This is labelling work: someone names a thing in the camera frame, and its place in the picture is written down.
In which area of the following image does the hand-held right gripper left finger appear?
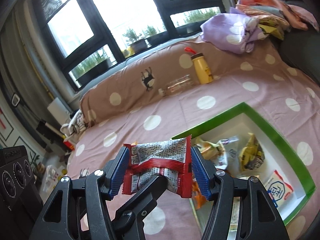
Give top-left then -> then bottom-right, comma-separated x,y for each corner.
35,146 -> 130,240

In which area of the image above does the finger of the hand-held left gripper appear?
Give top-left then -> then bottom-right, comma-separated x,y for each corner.
110,175 -> 167,240

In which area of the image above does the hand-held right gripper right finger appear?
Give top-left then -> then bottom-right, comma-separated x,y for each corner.
190,146 -> 290,240

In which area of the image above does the pale yellow snack packet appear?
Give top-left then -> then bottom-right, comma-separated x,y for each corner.
195,140 -> 225,160

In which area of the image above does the silver white snack packet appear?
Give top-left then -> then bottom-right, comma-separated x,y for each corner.
215,136 -> 242,169

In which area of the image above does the yellow black snack packet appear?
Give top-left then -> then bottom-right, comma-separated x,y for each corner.
237,133 -> 265,172

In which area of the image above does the white red snack packet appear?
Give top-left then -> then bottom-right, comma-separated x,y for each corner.
262,169 -> 294,208

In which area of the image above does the green cardboard box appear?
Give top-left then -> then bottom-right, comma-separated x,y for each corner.
170,102 -> 315,230

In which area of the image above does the potted plant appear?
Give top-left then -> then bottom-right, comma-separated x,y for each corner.
29,155 -> 45,180

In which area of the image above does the clear plastic bag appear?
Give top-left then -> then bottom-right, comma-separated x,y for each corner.
40,164 -> 68,195

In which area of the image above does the red paper bag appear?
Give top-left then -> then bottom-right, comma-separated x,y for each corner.
62,139 -> 77,150

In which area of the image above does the striped cloth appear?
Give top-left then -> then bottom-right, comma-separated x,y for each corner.
60,110 -> 87,137

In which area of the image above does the brown polka-dot pillow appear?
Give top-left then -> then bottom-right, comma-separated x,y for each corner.
79,37 -> 225,128

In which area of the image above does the clear plastic bottle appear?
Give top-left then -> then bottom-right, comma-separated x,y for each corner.
158,74 -> 194,97

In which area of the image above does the black window planter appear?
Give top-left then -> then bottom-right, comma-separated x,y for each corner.
127,26 -> 173,53
75,59 -> 112,89

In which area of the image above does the pink polka-dot bedsheet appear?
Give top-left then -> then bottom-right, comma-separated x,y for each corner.
66,34 -> 320,240

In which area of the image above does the purple polka-dot cloth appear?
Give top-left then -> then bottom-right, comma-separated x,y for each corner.
200,7 -> 270,54

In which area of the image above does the dark grey sofa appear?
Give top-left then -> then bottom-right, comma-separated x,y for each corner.
271,0 -> 320,85

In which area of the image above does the black-framed window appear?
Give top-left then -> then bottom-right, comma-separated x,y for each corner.
32,0 -> 235,92

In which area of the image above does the yellow printed cloth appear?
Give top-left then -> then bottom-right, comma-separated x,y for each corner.
257,17 -> 290,40

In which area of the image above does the pink orange cloth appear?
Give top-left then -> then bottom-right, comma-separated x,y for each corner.
235,0 -> 320,30

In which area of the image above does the yellow bottle with red strap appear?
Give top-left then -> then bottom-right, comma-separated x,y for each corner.
184,47 -> 214,84

